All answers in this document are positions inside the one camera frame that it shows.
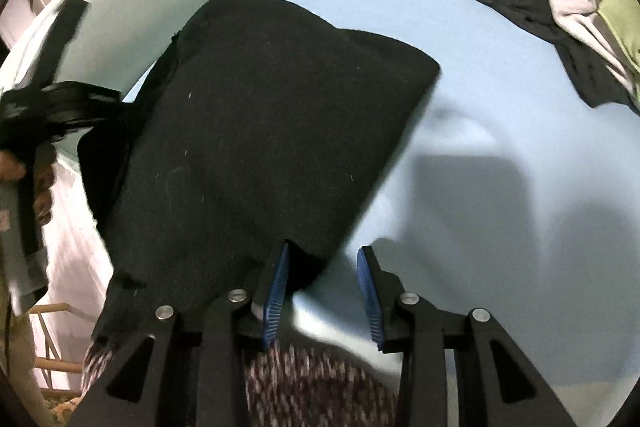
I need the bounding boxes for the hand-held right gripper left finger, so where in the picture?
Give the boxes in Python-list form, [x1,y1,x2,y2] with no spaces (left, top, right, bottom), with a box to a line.
[67,241,292,427]

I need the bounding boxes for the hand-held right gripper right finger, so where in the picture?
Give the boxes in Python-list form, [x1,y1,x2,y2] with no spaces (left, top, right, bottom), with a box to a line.
[356,246,576,427]

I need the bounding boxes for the person's left forearm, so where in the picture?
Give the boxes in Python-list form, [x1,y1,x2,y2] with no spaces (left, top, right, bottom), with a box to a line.
[0,181,51,315]

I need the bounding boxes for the person's left hand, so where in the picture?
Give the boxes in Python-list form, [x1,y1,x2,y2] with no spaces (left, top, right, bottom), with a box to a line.
[0,151,57,228]

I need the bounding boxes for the mottled knit cloth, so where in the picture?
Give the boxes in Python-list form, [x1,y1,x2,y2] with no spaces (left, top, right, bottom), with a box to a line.
[80,339,401,427]

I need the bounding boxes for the light blue mattress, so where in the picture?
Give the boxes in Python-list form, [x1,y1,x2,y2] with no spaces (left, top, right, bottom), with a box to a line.
[120,0,640,413]

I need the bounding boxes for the wooden rack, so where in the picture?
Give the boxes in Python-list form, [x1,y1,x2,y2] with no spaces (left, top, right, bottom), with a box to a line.
[27,302,88,408]

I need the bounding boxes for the black thin garment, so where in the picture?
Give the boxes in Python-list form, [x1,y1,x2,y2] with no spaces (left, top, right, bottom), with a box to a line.
[442,0,640,115]

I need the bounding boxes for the olive green garment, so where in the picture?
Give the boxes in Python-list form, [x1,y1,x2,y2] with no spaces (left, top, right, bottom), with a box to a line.
[586,0,640,75]

